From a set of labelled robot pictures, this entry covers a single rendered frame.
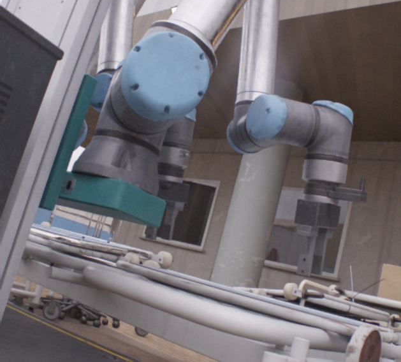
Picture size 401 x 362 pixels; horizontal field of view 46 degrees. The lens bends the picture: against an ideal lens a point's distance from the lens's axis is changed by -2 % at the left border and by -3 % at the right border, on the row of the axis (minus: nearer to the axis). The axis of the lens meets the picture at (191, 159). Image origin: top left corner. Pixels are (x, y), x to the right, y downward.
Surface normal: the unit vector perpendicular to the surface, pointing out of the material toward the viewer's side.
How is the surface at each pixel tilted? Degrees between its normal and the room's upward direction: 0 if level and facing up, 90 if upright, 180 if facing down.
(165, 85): 95
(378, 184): 90
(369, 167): 90
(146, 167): 70
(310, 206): 101
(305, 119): 92
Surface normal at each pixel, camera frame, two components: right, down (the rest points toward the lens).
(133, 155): 0.48, -0.42
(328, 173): -0.10, -0.09
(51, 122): 0.83, 0.10
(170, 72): 0.26, -0.07
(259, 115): -0.91, -0.18
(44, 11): -0.49, -0.33
